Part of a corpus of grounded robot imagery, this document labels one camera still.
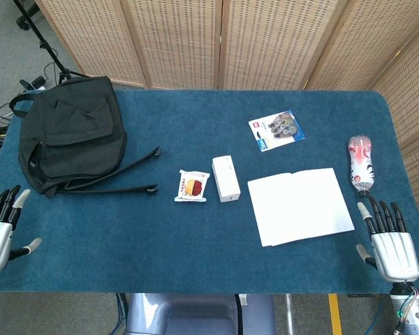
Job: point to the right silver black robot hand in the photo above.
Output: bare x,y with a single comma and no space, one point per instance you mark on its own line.
394,251

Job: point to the black fabric backpack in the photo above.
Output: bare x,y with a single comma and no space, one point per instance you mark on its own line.
70,132

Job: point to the white fruit snack packet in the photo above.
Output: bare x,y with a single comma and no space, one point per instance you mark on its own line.
192,186

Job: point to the black tripod stand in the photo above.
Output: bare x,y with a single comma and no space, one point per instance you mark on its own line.
47,49

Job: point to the white lined notebook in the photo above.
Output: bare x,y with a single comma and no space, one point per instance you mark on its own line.
300,206

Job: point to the wooden rattan folding screen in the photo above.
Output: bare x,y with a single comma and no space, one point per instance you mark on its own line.
265,42

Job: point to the white cardboard box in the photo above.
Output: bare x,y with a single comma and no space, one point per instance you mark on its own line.
226,179

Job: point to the black power adapter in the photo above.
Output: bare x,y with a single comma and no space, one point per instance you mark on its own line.
35,83

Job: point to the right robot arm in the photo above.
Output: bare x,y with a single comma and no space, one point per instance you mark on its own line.
410,310

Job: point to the correction tape blister pack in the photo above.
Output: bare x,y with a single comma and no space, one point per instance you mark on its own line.
277,130

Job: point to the red white plastic bottle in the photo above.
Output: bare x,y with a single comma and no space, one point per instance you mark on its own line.
361,164

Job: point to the blue table mat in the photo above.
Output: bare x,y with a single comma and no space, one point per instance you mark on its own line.
160,244

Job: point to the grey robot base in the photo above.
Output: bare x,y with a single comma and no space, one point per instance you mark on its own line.
195,314

